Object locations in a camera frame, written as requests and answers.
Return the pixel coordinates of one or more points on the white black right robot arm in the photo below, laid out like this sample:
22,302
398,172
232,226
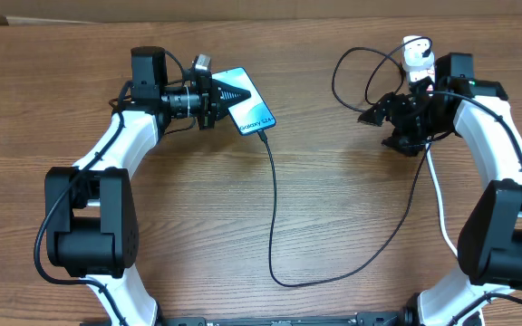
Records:
489,247

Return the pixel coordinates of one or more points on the white usb wall charger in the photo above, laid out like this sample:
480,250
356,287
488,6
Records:
417,56

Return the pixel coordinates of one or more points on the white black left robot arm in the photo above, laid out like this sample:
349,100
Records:
90,233

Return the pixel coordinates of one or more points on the white power strip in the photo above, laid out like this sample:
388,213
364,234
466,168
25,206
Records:
413,77

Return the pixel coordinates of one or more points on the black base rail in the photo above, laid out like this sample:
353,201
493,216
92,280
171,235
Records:
358,319

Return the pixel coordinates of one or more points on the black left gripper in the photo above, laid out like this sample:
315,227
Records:
211,93

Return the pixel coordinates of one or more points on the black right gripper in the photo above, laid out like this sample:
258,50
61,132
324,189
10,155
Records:
396,110

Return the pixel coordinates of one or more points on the brown cardboard backdrop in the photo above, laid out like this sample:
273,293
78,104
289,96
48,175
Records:
134,11

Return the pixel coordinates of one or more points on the black smartphone lit screen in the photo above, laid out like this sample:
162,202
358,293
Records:
252,115

